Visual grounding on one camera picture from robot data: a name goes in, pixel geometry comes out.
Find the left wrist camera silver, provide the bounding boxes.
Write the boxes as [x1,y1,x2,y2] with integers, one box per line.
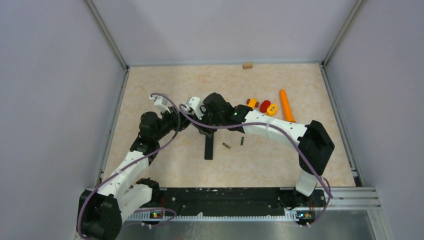
[153,95,170,113]

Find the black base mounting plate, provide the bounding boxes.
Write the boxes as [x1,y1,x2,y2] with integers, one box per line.
[142,187,326,217]

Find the black remote control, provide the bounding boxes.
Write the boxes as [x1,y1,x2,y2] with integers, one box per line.
[204,134,214,161]

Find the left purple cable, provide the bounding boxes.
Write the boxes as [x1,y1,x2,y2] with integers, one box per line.
[76,92,181,240]

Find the small wooden block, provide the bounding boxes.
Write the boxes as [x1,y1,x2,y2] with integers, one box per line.
[242,62,253,70]

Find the yellow toy car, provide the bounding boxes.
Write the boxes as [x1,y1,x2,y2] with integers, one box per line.
[246,98,259,109]

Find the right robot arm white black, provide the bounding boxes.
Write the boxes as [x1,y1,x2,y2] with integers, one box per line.
[187,92,335,206]

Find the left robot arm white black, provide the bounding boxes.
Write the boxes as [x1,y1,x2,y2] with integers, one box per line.
[76,108,190,240]

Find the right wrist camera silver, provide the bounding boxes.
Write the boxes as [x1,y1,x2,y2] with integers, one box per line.
[184,96,204,120]

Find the orange toy carrot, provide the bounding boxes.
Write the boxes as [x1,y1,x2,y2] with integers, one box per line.
[279,89,296,123]

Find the red yellow toy piece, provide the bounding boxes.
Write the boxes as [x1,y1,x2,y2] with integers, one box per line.
[259,100,278,117]

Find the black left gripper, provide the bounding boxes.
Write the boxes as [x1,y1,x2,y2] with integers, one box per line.
[153,105,196,142]

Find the brown gold AAA battery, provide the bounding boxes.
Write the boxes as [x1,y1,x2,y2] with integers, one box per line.
[222,142,231,150]

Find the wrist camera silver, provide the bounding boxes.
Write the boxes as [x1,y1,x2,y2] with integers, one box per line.
[153,95,170,113]
[184,96,204,120]

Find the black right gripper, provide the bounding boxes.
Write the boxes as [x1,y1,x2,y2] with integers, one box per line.
[192,104,224,138]

